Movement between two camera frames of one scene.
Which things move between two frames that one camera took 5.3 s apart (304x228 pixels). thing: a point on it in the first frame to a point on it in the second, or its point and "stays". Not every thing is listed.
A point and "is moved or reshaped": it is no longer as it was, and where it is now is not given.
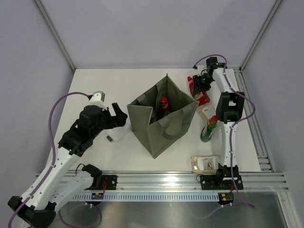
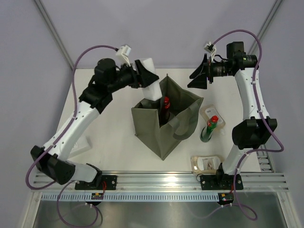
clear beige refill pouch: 204,164 stays
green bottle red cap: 206,133 stays
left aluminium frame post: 56,33 stays
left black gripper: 118,120 to 145,78
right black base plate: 221,182 stays
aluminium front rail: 156,181 stays
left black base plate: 111,181 stays
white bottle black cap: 115,135 to 153,91
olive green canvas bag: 156,132 is moved or reshaped
